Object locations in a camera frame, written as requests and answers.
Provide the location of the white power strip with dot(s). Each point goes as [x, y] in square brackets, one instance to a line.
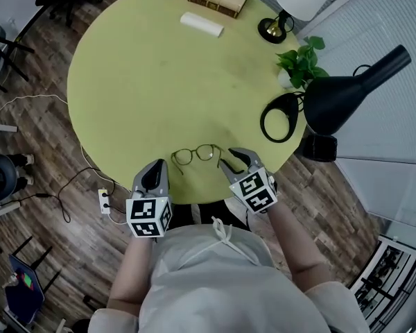
[104, 203]

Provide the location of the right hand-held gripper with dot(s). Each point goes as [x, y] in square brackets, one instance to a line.
[254, 191]

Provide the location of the white framed shelf rack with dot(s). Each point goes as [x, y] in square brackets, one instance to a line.
[385, 279]

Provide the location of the small green potted plant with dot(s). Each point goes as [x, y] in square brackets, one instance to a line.
[301, 64]

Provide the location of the round yellow table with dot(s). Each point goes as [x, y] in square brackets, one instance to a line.
[159, 82]

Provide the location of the person's right forearm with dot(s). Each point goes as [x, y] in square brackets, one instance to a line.
[291, 245]

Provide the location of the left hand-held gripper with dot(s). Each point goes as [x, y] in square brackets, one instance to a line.
[147, 217]

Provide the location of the black chair base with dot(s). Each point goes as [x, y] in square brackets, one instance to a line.
[90, 302]

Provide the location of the dark blue folding table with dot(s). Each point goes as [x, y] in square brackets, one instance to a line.
[24, 304]

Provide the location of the person's white shirt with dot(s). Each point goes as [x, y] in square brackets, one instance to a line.
[211, 283]

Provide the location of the dark-framed eyeglasses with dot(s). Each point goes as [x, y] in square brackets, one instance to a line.
[205, 151]

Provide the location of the person's left forearm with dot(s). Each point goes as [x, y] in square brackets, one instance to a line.
[131, 272]

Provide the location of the black cone-shade desk lamp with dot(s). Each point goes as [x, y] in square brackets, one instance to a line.
[333, 99]

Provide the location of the black cube-shaped box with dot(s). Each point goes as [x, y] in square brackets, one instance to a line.
[320, 147]

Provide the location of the person's black trousers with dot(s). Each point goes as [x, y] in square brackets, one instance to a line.
[208, 211]

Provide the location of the red green toy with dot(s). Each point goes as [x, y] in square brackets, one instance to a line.
[26, 280]

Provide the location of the white glasses case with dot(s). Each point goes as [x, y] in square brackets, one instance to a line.
[201, 24]

